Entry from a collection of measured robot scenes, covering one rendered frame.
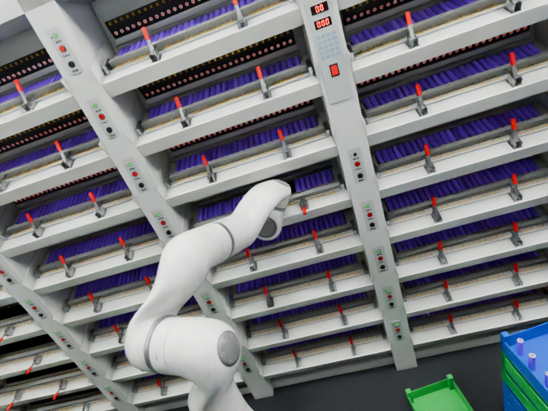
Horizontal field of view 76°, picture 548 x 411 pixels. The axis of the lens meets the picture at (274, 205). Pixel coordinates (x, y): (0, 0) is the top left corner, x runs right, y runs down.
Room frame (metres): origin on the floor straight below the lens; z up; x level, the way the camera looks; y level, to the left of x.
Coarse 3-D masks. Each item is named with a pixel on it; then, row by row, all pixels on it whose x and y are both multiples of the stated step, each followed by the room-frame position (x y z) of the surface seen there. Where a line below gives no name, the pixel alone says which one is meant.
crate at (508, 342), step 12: (504, 336) 0.69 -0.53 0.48; (516, 336) 0.70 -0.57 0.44; (528, 336) 0.70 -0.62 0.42; (540, 336) 0.69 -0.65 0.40; (504, 348) 0.69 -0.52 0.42; (516, 348) 0.68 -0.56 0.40; (528, 348) 0.67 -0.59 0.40; (540, 348) 0.66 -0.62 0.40; (516, 360) 0.63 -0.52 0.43; (540, 360) 0.62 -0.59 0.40; (528, 372) 0.58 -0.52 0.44; (540, 372) 0.59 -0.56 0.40; (540, 384) 0.54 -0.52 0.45
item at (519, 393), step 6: (504, 372) 0.69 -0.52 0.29; (504, 378) 0.69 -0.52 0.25; (510, 378) 0.66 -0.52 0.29; (510, 384) 0.66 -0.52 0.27; (516, 384) 0.67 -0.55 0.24; (516, 390) 0.64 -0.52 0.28; (522, 390) 0.65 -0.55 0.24; (522, 396) 0.61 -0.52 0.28; (522, 402) 0.61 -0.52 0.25; (528, 402) 0.58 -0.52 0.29; (528, 408) 0.58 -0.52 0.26; (534, 408) 0.56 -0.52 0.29
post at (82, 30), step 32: (32, 0) 1.15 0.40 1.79; (64, 32) 1.14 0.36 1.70; (96, 32) 1.28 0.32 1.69; (96, 96) 1.14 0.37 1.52; (128, 96) 1.26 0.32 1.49; (96, 128) 1.15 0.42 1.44; (160, 160) 1.25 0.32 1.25; (224, 288) 1.22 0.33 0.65; (224, 320) 1.14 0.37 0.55; (256, 352) 1.20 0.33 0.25; (256, 384) 1.15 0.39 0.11
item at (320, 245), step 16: (304, 224) 1.19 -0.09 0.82; (320, 224) 1.16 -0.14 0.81; (336, 224) 1.13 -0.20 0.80; (352, 224) 1.09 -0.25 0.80; (256, 240) 1.22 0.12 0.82; (272, 240) 1.19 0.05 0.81; (288, 240) 1.15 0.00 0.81; (304, 240) 1.13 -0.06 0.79; (320, 240) 1.12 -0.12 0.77; (336, 240) 1.09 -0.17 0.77; (352, 240) 1.06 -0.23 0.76; (240, 256) 1.18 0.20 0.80; (256, 256) 1.17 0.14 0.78; (272, 256) 1.14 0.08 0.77; (288, 256) 1.11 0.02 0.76; (304, 256) 1.08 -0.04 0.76; (320, 256) 1.06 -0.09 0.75; (336, 256) 1.06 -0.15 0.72; (208, 272) 1.15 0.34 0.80; (224, 272) 1.16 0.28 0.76; (240, 272) 1.13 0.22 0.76; (256, 272) 1.10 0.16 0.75; (272, 272) 1.10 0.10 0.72
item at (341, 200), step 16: (272, 176) 1.24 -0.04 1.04; (304, 176) 1.21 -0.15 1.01; (336, 176) 1.14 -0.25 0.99; (336, 192) 1.07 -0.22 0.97; (192, 208) 1.30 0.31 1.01; (288, 208) 1.10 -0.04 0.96; (320, 208) 1.05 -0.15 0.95; (336, 208) 1.05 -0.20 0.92; (192, 224) 1.19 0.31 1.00; (288, 224) 1.09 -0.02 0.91
